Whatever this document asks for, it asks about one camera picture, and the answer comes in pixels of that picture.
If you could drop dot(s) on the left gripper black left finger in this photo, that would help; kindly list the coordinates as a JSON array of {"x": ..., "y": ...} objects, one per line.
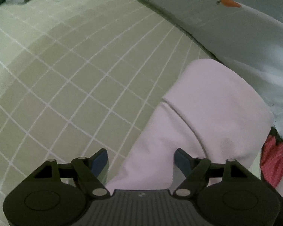
[{"x": 86, "y": 172}]

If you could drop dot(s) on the white cloth garment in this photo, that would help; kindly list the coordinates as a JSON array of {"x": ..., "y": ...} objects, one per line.
[{"x": 209, "y": 112}]

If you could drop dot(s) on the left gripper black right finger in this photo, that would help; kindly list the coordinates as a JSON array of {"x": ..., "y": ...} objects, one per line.
[{"x": 194, "y": 170}]

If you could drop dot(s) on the light blue carrot-print sheet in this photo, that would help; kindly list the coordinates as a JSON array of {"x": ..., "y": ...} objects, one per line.
[{"x": 245, "y": 35}]

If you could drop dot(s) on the red striped garment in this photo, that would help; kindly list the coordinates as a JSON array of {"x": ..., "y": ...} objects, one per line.
[{"x": 271, "y": 161}]

